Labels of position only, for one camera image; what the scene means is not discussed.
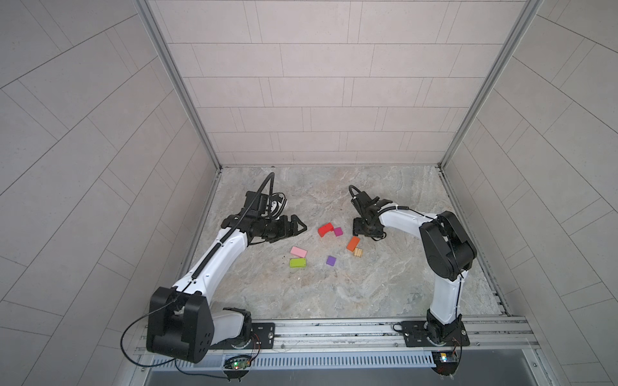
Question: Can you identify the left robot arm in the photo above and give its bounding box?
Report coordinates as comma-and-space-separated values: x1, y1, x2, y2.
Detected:
146, 191, 307, 363

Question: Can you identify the circuit board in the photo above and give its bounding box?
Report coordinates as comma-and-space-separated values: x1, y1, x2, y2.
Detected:
223, 355, 252, 371
431, 351, 460, 365

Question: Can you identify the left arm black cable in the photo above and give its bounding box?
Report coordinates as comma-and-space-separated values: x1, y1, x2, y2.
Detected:
119, 172, 289, 380

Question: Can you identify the right circuit board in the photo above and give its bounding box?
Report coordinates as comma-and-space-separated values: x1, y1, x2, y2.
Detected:
431, 351, 460, 365

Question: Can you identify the orange wood block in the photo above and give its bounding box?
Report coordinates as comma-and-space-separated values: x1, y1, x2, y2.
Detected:
346, 236, 361, 252

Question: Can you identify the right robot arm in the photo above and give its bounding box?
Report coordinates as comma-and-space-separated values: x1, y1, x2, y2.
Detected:
349, 185, 477, 347

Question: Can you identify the pink wood block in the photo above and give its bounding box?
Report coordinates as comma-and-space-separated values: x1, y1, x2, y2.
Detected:
291, 246, 307, 258

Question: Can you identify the aluminium mounting rail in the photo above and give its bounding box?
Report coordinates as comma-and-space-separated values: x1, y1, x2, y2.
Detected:
146, 316, 540, 367

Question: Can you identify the green wood block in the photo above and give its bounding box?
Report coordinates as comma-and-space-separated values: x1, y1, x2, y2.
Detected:
289, 258, 307, 269

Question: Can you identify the left circuit board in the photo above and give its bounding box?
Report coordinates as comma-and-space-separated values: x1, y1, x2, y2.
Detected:
223, 355, 252, 371

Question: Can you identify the red wood block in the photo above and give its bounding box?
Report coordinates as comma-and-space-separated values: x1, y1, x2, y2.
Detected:
318, 223, 334, 237

